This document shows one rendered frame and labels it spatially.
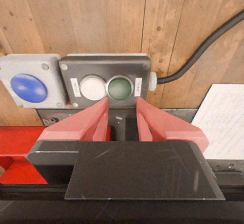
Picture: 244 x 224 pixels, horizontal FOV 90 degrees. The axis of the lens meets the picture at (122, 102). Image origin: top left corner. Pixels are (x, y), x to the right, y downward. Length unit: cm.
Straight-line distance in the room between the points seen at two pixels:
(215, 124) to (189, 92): 10
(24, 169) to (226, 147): 47
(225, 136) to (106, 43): 30
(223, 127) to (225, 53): 15
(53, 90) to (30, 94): 3
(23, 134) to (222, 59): 34
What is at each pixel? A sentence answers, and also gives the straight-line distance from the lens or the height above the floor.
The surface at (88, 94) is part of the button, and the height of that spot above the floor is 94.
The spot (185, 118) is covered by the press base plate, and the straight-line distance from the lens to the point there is 26.
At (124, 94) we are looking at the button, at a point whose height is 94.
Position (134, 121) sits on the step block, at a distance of 22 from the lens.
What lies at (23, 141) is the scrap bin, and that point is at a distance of 27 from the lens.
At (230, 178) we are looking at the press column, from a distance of 50.
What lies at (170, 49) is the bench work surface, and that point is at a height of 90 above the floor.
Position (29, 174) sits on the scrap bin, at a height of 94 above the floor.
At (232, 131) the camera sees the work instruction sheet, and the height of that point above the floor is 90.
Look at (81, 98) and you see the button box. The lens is 17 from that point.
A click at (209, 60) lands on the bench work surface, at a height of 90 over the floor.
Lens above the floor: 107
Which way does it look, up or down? 54 degrees down
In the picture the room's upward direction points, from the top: 179 degrees clockwise
